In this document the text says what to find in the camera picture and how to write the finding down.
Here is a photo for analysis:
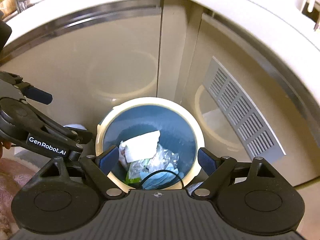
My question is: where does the blue plastic wrapper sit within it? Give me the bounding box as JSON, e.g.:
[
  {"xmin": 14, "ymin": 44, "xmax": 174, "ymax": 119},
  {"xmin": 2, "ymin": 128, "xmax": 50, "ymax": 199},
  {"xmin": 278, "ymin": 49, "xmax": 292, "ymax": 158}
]
[{"xmin": 138, "ymin": 164, "xmax": 180, "ymax": 190}]

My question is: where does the white paper napkin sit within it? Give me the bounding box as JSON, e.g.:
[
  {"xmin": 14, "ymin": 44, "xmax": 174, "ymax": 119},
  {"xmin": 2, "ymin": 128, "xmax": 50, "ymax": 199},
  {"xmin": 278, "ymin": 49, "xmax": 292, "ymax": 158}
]
[{"xmin": 121, "ymin": 131, "xmax": 161, "ymax": 163}]

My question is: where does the grey cabinet vent grille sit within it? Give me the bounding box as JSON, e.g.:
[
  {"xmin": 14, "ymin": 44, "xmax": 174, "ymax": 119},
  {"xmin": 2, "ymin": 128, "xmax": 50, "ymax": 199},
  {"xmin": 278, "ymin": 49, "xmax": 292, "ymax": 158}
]
[{"xmin": 203, "ymin": 57, "xmax": 286, "ymax": 163}]

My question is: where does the round blue trash bin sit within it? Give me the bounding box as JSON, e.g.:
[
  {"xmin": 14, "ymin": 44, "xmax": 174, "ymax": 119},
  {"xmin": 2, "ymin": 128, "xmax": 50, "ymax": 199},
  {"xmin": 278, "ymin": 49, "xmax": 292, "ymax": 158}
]
[{"xmin": 95, "ymin": 97, "xmax": 204, "ymax": 192}]

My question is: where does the white slipper left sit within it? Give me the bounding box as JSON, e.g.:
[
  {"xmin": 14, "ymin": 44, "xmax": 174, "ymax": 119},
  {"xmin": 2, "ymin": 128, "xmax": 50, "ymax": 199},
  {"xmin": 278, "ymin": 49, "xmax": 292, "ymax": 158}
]
[{"xmin": 64, "ymin": 124, "xmax": 87, "ymax": 131}]

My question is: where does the clear plastic bag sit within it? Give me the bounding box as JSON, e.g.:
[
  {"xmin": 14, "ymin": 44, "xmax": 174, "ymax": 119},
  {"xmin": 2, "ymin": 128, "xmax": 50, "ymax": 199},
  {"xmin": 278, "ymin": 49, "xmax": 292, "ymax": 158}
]
[{"xmin": 119, "ymin": 141, "xmax": 179, "ymax": 172}]

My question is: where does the green snack wrapper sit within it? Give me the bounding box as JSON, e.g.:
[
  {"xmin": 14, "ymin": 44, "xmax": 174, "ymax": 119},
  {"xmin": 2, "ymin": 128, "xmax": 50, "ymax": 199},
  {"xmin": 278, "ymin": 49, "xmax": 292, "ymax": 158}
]
[{"xmin": 125, "ymin": 169, "xmax": 142, "ymax": 185}]

